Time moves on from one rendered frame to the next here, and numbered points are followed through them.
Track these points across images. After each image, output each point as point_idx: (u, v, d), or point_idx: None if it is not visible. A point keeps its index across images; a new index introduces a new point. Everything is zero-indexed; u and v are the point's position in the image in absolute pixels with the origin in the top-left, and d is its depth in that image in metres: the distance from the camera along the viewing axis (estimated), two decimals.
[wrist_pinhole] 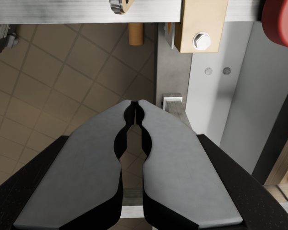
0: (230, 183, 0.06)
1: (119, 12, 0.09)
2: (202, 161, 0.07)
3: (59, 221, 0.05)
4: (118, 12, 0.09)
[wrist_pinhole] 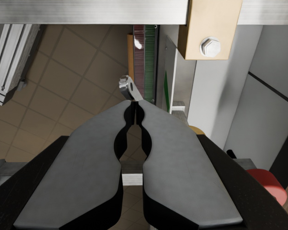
0: (230, 183, 0.06)
1: (125, 87, 0.12)
2: (202, 161, 0.07)
3: (59, 221, 0.05)
4: (124, 87, 0.12)
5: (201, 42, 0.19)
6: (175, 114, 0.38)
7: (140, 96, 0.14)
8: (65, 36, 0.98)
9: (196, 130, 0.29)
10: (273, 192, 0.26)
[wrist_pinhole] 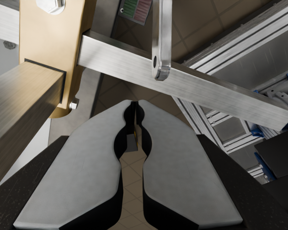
0: (230, 183, 0.06)
1: (160, 75, 0.09)
2: (202, 161, 0.07)
3: (59, 221, 0.05)
4: (161, 75, 0.09)
5: (62, 10, 0.15)
6: None
7: (153, 21, 0.09)
8: (224, 5, 0.90)
9: None
10: None
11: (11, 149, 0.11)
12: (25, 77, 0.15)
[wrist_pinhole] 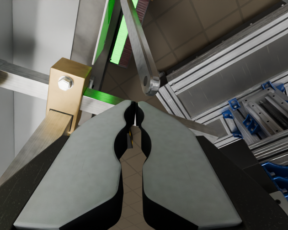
0: (229, 184, 0.06)
1: (153, 84, 0.10)
2: (201, 163, 0.07)
3: (59, 221, 0.05)
4: (154, 85, 0.10)
5: (72, 87, 0.28)
6: None
7: (137, 63, 0.12)
8: (209, 22, 1.01)
9: None
10: None
11: None
12: (52, 123, 0.28)
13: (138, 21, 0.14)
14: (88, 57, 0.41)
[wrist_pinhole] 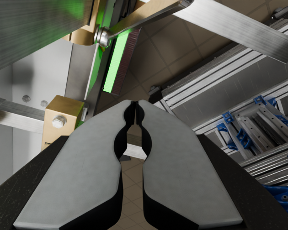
0: (230, 183, 0.06)
1: None
2: (202, 161, 0.07)
3: (59, 221, 0.05)
4: None
5: (65, 124, 0.30)
6: None
7: (156, 9, 0.11)
8: (202, 39, 1.05)
9: None
10: None
11: None
12: None
13: (141, 10, 0.14)
14: (82, 87, 0.44)
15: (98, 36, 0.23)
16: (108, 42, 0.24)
